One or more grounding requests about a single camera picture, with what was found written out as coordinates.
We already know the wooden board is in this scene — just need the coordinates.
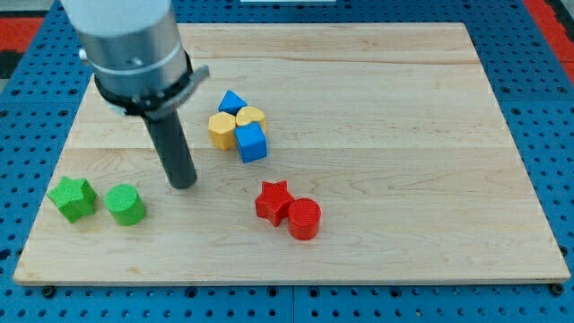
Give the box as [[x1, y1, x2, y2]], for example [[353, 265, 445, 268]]
[[13, 23, 570, 286]]

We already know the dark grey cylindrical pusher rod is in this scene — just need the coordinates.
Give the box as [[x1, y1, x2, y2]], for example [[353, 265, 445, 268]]
[[143, 111, 197, 189]]

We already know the green star block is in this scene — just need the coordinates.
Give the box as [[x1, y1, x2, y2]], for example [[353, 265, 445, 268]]
[[47, 177, 97, 223]]

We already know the blue cube block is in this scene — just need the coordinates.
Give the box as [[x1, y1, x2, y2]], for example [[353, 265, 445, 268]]
[[234, 122, 267, 163]]

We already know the red cylinder block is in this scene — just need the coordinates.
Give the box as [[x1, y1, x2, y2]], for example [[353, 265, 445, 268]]
[[287, 198, 322, 240]]

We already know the blue triangle block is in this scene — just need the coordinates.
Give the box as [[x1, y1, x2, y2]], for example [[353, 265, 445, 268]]
[[218, 90, 248, 116]]

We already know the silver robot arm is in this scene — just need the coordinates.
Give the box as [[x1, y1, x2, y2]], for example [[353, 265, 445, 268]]
[[61, 0, 210, 189]]

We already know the yellow heart block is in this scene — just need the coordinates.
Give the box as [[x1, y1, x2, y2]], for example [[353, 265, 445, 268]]
[[235, 106, 266, 133]]

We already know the red star block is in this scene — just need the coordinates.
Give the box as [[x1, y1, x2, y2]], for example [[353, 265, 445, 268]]
[[255, 180, 294, 227]]

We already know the yellow hexagon block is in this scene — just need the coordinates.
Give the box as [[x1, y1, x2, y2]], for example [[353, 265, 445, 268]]
[[208, 112, 236, 150]]

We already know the green cylinder block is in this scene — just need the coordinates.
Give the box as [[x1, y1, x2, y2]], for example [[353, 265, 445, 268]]
[[104, 184, 146, 226]]

